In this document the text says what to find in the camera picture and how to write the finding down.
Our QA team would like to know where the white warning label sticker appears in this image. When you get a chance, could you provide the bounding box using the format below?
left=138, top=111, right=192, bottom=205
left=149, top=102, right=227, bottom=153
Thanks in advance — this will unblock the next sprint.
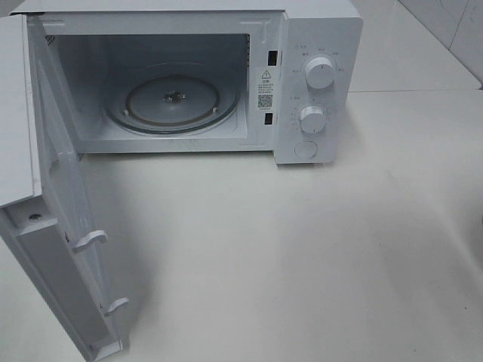
left=256, top=67, right=275, bottom=110

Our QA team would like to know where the glass microwave turntable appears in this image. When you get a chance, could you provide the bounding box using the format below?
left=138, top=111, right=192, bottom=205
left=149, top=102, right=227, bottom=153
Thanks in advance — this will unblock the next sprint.
left=104, top=63, right=244, bottom=135

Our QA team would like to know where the white microwave oven body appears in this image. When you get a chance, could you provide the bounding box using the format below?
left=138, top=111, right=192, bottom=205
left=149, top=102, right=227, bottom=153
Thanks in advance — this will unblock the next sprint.
left=7, top=1, right=363, bottom=164

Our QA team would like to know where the round white door button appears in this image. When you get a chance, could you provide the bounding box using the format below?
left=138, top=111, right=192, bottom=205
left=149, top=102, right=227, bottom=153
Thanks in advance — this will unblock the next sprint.
left=294, top=141, right=318, bottom=159

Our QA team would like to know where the upper white power knob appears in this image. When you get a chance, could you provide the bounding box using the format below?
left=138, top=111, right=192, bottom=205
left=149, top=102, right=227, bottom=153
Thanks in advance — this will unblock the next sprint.
left=304, top=54, right=335, bottom=90

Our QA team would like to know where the white timer knob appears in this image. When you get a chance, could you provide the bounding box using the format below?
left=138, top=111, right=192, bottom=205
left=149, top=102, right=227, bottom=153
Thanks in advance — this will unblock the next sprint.
left=300, top=106, right=328, bottom=133

